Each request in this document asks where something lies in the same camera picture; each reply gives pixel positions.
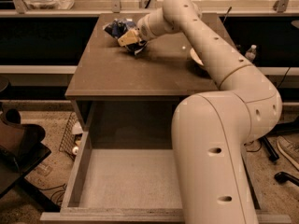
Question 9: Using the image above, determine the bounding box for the grey cabinet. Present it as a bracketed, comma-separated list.
[65, 13, 217, 126]

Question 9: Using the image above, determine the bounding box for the open grey top drawer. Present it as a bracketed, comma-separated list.
[39, 100, 292, 224]

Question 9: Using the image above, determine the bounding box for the white bowl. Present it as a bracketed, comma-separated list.
[190, 48, 205, 70]

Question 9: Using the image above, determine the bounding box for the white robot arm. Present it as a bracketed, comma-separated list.
[118, 0, 282, 224]

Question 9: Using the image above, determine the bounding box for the black caster leg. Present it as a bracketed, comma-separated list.
[274, 172, 299, 187]

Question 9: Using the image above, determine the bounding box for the wire basket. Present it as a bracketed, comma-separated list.
[59, 112, 78, 161]

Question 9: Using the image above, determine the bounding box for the grey sneaker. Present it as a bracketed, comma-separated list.
[277, 136, 299, 171]

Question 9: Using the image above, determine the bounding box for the brown chair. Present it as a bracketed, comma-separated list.
[0, 77, 53, 198]

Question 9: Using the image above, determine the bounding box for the blue chip bag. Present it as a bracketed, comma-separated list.
[103, 19, 147, 55]

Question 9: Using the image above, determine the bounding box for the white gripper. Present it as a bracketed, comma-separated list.
[118, 15, 152, 47]

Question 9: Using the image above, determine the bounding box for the clear water bottle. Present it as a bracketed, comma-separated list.
[245, 45, 257, 63]

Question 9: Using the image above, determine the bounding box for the black chair base leg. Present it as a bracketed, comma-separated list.
[260, 136, 279, 162]

